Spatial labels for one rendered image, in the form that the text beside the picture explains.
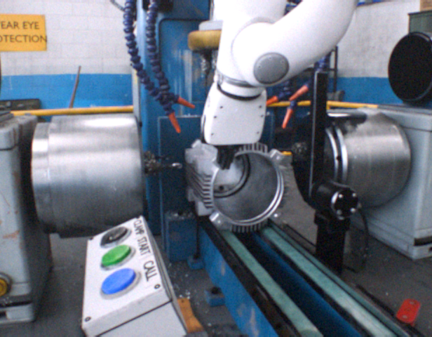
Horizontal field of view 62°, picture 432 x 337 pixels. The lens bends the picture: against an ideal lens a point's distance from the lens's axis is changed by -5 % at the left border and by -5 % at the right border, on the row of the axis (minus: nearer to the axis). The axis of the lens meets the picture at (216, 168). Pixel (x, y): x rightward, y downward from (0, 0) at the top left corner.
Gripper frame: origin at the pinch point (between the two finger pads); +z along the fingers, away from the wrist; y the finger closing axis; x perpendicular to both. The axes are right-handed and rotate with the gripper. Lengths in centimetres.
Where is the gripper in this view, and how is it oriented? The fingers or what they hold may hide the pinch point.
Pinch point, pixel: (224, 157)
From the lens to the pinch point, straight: 72.0
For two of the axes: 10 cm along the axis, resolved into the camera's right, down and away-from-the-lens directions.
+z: -1.4, 7.4, 6.6
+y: 9.6, -0.6, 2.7
